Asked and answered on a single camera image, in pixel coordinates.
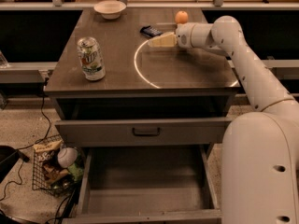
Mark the white bowl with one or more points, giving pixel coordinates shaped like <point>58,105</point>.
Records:
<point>110,10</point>

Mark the black wire basket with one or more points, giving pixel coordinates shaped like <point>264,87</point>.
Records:
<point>48,175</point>

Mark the green item in basket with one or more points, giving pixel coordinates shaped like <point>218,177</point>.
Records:
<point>76,172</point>

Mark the grey drawer cabinet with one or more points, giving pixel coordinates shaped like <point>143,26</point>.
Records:
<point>141,82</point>

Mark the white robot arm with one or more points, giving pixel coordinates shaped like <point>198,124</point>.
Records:
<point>260,150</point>

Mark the open bottom drawer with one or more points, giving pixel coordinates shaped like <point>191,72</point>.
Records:
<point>147,185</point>

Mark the yellow snack bag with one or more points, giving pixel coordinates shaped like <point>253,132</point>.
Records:
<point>48,147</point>

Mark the orange fruit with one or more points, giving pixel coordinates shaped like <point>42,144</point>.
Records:
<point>181,17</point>

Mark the green 7up can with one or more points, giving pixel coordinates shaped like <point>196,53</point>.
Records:
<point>91,59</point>

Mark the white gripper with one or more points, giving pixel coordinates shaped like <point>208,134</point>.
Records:
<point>183,36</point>

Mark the white ball in basket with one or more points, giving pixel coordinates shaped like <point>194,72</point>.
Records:
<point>67,156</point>

